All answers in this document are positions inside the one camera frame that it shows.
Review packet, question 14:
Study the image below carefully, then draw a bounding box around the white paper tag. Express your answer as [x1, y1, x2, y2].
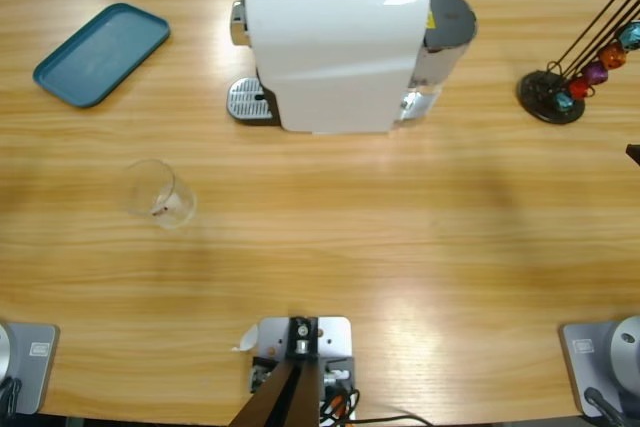
[230, 324, 260, 353]

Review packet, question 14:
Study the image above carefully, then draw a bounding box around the black bracket with connectors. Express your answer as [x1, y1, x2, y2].
[249, 354, 357, 396]

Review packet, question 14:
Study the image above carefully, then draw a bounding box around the clear water tank black lid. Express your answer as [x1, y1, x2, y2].
[399, 0, 480, 123]

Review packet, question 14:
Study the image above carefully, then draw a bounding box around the black base cable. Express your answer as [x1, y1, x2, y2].
[584, 386, 626, 427]
[0, 376, 24, 418]

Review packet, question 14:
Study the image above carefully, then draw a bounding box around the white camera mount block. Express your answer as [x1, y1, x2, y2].
[255, 315, 354, 383]

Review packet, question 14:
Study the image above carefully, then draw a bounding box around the black capsule holder with rods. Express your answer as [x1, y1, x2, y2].
[517, 0, 640, 126]

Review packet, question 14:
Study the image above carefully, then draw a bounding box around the orange and black cable bundle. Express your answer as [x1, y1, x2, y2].
[318, 386, 436, 427]

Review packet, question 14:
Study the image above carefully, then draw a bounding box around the orange coffee capsule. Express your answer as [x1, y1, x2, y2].
[599, 41, 629, 71]

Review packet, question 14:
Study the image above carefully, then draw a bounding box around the red coffee capsule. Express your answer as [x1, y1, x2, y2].
[568, 76, 595, 101]

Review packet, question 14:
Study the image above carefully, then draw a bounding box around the dark camera post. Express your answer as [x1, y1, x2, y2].
[229, 315, 322, 427]

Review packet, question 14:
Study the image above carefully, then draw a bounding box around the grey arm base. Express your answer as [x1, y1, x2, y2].
[558, 315, 640, 418]
[0, 321, 61, 416]

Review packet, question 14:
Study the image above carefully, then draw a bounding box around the purple coffee capsule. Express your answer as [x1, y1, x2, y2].
[584, 60, 610, 86]

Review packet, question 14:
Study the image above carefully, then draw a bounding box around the white capsule coffee machine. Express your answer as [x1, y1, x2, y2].
[227, 0, 432, 137]

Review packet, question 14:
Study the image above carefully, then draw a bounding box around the clear glass cup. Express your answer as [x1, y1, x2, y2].
[118, 158, 198, 231]

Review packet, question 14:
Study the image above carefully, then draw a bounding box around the teal plastic tray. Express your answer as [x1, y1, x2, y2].
[32, 2, 172, 110]

